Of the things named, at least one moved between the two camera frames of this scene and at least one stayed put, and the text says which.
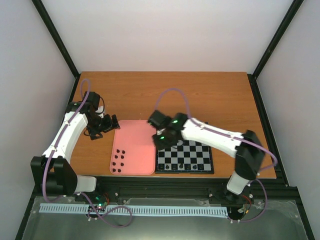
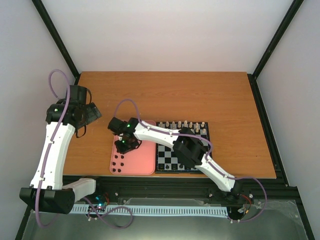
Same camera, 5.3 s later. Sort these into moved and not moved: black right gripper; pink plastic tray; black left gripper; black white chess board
Moved: black right gripper; black left gripper
Not moved: black white chess board; pink plastic tray
